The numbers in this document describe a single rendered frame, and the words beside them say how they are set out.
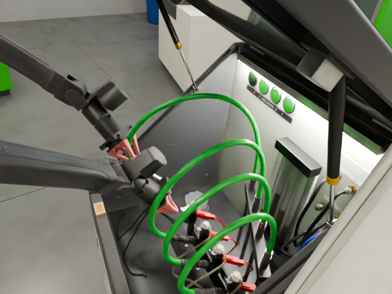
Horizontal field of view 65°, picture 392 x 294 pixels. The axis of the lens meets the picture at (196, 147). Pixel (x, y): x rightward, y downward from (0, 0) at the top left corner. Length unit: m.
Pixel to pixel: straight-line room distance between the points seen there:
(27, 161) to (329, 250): 0.49
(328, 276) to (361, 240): 0.09
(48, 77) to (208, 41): 2.94
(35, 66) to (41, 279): 1.54
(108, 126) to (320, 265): 0.60
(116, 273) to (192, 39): 2.96
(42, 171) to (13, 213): 2.05
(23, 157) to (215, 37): 3.30
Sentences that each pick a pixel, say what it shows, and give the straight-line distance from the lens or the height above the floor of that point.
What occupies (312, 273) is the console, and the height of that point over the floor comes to 1.29.
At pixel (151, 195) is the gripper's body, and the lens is 0.80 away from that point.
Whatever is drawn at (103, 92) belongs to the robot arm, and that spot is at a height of 1.39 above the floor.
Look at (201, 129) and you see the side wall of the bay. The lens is 1.16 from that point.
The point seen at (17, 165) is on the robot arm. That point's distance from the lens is 0.50.
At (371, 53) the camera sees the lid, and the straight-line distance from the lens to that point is 0.32.
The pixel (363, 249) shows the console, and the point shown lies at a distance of 0.53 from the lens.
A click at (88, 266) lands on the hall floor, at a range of 2.14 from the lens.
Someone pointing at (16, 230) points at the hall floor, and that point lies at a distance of 2.46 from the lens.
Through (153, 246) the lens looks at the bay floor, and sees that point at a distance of 1.15.
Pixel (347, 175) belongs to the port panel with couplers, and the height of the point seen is 1.32.
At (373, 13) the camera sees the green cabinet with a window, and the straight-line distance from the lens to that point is 3.24.
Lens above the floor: 1.76
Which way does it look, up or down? 36 degrees down
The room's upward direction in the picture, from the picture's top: 6 degrees clockwise
